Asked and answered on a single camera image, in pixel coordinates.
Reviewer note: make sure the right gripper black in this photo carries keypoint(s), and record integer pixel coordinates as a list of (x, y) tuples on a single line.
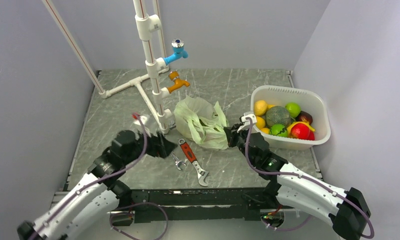
[(231, 134)]

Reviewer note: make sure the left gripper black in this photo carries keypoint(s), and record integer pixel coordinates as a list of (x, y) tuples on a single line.
[(161, 147)]

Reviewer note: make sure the pale green plastic bag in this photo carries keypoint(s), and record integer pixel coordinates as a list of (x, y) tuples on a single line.
[(202, 122)]

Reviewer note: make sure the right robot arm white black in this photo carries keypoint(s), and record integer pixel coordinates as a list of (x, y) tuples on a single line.
[(345, 210)]

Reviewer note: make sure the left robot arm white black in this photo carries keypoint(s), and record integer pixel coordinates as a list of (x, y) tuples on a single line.
[(99, 190)]

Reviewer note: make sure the silver combination wrench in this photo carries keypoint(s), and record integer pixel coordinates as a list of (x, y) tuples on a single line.
[(178, 162)]

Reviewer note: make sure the yellow lemon lower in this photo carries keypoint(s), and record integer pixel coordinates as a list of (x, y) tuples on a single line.
[(261, 123)]

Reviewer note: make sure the yellow lemon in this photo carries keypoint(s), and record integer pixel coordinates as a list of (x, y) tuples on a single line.
[(261, 123), (260, 107)]

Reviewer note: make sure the yellow lemon upper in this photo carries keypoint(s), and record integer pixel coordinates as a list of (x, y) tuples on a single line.
[(260, 107)]

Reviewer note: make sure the green striped ball fruit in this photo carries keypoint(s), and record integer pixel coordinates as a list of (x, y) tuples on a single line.
[(279, 130)]

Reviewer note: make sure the yellow banana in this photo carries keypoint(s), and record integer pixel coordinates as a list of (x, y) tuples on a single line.
[(301, 123)]

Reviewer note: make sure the red apple in basket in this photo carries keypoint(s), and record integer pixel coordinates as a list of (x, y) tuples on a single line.
[(300, 132)]

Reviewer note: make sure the light green lime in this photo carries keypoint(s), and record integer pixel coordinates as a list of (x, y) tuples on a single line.
[(293, 109)]

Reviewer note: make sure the orange faucet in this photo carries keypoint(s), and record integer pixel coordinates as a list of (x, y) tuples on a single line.
[(177, 82)]

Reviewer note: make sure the dark red plum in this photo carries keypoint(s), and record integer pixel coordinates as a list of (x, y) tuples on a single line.
[(304, 117)]

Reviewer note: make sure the blue faucet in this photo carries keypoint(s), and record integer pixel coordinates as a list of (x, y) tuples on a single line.
[(178, 51)]

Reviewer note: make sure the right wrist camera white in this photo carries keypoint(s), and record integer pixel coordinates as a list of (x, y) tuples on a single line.
[(248, 120)]

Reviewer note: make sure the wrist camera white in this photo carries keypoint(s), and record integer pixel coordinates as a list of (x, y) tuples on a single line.
[(142, 123), (248, 120)]

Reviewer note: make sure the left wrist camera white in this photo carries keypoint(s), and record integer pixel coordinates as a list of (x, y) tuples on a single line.
[(142, 123)]

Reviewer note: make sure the red handled adjustable wrench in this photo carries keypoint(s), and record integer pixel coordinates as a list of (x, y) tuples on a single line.
[(201, 173)]

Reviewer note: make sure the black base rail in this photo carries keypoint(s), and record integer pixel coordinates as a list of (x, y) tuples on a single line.
[(248, 203)]

